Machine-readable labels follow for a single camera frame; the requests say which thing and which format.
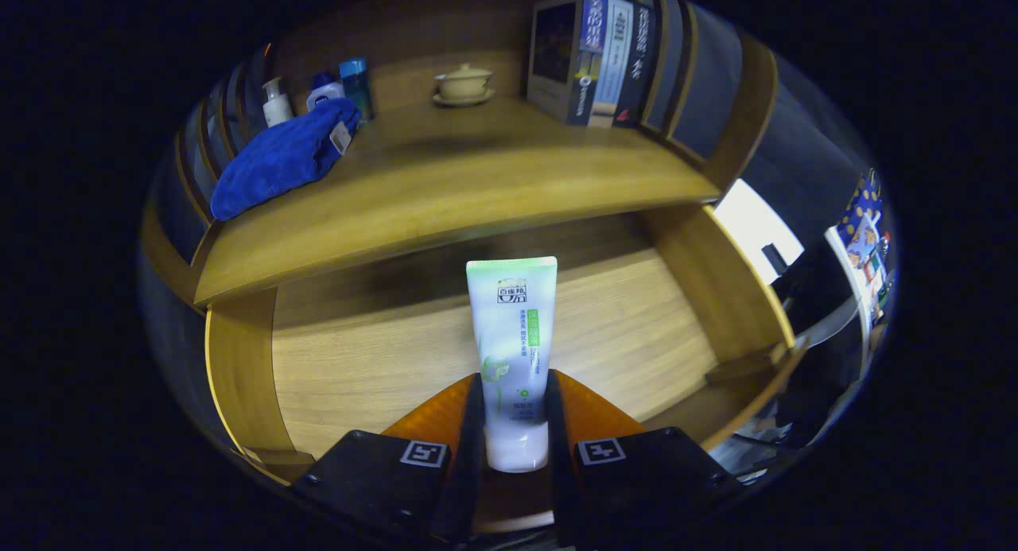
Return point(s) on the small black object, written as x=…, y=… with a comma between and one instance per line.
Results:
x=775, y=261

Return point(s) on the white side table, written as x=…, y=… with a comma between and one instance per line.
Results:
x=747, y=225

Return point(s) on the wooden cabinet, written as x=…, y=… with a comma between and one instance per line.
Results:
x=747, y=114

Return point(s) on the blue folded towel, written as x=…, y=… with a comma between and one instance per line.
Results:
x=278, y=161

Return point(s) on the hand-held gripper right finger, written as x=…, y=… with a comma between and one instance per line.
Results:
x=561, y=463

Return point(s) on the blue spine book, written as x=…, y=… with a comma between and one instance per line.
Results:
x=565, y=58

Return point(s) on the white pump bottle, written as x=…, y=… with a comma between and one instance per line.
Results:
x=277, y=110

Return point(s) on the teal bottle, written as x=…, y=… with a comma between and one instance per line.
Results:
x=356, y=86

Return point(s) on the blue polka-dot gift bag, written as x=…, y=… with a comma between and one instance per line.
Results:
x=863, y=205

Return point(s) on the black spine book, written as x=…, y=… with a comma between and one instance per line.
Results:
x=639, y=66

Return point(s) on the wooden drawer with black knob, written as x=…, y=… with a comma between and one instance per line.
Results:
x=382, y=360

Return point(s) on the white and green cleanser tube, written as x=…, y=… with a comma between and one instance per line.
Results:
x=513, y=336

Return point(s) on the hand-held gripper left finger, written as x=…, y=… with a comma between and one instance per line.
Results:
x=465, y=463

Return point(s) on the beige saucer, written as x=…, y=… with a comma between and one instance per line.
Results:
x=465, y=101

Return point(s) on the wooden countertop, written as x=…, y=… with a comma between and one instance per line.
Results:
x=445, y=185

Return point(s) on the beige lidded teacup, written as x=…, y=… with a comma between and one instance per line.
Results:
x=464, y=82

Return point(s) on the white bottle with blue cap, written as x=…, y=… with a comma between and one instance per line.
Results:
x=324, y=94

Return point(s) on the light grey spine book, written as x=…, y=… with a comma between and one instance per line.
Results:
x=614, y=66

